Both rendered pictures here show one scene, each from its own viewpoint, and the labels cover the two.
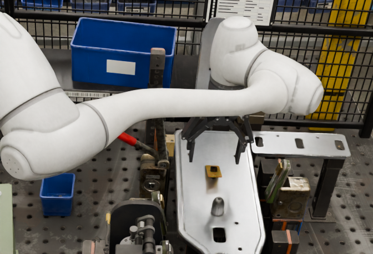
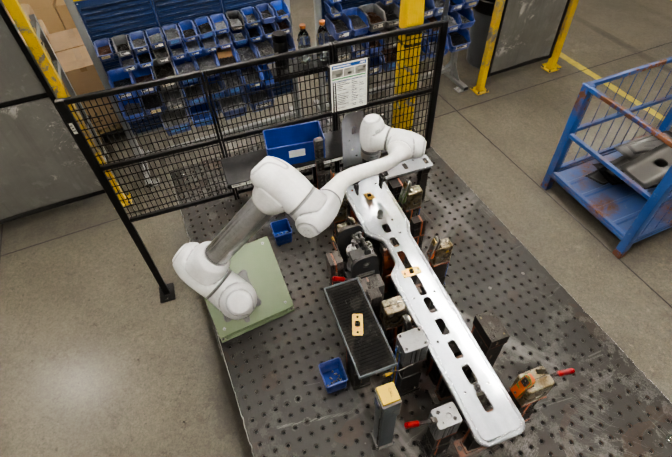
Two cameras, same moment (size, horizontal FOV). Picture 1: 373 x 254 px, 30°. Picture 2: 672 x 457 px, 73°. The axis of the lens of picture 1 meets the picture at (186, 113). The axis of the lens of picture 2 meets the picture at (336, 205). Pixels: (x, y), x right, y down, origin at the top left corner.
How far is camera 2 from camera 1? 0.52 m
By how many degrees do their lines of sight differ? 12
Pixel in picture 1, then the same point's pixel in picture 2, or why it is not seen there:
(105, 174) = not seen: hidden behind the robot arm
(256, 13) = (358, 99)
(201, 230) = (376, 229)
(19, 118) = (302, 208)
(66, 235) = (295, 252)
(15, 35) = (285, 167)
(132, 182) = not seen: hidden behind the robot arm
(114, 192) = not seen: hidden behind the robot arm
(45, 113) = (314, 201)
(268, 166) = (394, 183)
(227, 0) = (341, 97)
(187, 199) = (362, 215)
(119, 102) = (338, 182)
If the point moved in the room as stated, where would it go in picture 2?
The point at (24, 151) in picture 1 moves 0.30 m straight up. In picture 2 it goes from (312, 224) to (304, 155)
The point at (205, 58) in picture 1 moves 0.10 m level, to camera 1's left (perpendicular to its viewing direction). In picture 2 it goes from (345, 136) to (325, 139)
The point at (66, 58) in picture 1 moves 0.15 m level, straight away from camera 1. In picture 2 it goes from (260, 155) to (251, 140)
